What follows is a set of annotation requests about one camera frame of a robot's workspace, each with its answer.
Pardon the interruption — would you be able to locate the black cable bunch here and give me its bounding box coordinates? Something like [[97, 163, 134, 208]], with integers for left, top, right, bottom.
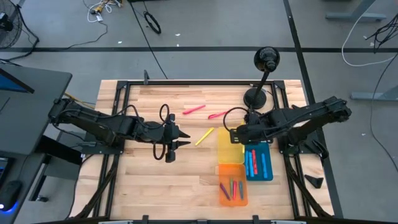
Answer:
[[365, 14, 398, 52]]

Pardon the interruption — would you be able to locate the grey table foot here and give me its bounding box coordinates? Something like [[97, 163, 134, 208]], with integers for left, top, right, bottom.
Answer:
[[350, 85, 398, 102], [325, 0, 388, 22]]

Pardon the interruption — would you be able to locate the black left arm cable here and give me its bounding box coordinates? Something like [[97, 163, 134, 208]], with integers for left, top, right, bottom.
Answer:
[[123, 103, 171, 161]]

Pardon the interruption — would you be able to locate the white cable bundle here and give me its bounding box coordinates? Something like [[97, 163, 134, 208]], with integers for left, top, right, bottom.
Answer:
[[82, 0, 124, 24]]

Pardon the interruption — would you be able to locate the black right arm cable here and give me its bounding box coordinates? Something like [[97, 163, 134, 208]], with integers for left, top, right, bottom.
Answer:
[[222, 106, 251, 133]]

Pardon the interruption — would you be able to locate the thin black floor cable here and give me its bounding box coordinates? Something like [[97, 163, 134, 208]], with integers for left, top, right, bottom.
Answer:
[[65, 20, 109, 50], [127, 0, 169, 80]]

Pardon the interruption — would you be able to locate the yellow translucent bin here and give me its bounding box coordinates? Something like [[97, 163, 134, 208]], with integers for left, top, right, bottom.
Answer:
[[216, 126, 246, 165]]

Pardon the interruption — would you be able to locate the black desk base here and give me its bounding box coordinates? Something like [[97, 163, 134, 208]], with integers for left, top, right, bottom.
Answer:
[[29, 129, 83, 203]]

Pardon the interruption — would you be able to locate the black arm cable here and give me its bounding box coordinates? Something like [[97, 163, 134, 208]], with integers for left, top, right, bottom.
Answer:
[[222, 106, 251, 133], [123, 103, 171, 161]]

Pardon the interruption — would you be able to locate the pink marker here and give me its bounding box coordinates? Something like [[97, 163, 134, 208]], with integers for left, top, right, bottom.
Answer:
[[182, 104, 207, 116], [207, 110, 229, 120]]

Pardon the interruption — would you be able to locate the blue plastic bin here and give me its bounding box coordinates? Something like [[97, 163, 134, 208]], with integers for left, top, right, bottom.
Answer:
[[243, 142, 274, 182]]

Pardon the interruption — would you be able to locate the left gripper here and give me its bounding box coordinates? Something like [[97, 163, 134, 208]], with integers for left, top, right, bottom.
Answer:
[[136, 113, 192, 164]]

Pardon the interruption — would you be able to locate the monitor with blue screen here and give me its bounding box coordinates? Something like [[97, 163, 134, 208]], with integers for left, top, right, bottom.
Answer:
[[0, 68, 35, 94]]

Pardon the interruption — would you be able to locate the yellow marker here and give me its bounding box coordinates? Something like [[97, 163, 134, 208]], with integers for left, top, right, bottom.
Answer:
[[195, 127, 215, 147]]

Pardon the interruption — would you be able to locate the long black floor cable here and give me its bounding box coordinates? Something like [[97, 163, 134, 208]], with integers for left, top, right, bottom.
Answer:
[[369, 52, 398, 174]]

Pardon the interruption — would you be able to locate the dark grey desk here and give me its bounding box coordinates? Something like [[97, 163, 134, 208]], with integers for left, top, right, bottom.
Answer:
[[0, 63, 73, 224]]

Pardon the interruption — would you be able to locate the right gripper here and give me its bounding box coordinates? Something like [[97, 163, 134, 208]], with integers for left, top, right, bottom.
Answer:
[[229, 111, 278, 146]]

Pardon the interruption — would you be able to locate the black desk lamp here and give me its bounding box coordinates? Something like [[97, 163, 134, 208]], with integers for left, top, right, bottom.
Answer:
[[243, 45, 280, 110]]

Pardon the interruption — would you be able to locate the black floor fan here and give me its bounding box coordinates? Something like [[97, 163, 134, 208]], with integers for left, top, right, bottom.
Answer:
[[0, 0, 23, 50]]

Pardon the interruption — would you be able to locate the coiled black cable loop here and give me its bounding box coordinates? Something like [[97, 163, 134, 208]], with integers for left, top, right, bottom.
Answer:
[[142, 11, 162, 35]]

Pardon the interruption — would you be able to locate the orange translucent bin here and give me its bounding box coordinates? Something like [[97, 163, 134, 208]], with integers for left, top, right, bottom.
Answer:
[[218, 163, 249, 207]]

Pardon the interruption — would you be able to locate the black computer mouse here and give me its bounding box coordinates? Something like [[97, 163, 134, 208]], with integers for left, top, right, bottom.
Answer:
[[0, 179, 23, 212]]

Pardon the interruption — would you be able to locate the yellow cable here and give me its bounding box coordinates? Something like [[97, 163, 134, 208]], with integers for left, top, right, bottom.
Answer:
[[63, 92, 96, 110]]

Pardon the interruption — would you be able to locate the black fan cable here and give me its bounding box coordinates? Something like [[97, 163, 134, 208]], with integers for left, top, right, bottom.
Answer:
[[0, 4, 40, 63]]

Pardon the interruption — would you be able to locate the white floor cable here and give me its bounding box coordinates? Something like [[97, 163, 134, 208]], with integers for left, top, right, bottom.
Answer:
[[341, 0, 398, 68]]

